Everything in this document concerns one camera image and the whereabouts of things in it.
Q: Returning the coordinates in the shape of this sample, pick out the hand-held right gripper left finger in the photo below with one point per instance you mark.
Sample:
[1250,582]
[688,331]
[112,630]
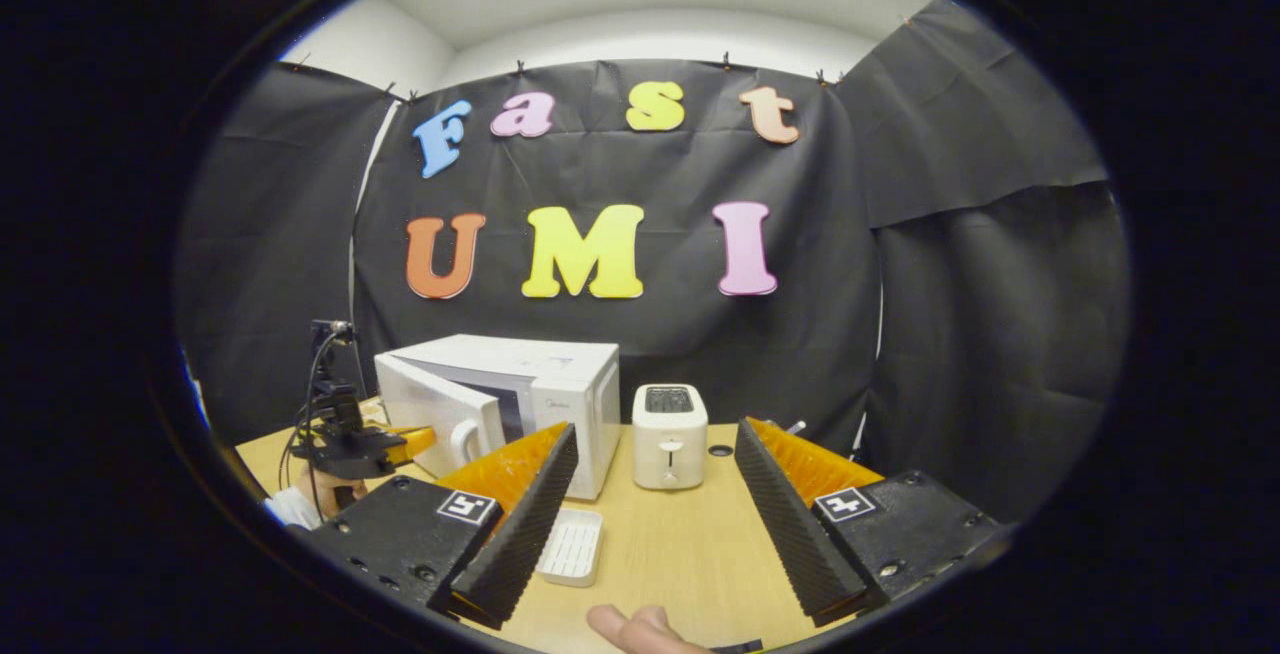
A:
[520,534]

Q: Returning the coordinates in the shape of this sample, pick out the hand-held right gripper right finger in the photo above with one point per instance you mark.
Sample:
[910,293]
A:
[790,524]

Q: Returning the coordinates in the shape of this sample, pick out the white toaster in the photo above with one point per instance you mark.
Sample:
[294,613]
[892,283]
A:
[670,439]

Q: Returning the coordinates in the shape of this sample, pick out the white microwave oven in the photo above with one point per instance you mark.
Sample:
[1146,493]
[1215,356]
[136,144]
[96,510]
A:
[560,394]

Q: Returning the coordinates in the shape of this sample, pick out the white rectangular tray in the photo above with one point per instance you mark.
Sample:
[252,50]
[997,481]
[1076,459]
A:
[572,546]

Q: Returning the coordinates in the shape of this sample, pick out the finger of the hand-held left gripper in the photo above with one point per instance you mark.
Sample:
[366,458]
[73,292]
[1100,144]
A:
[415,442]

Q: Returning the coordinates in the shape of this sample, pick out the black backdrop cloth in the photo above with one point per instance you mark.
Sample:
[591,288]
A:
[950,334]

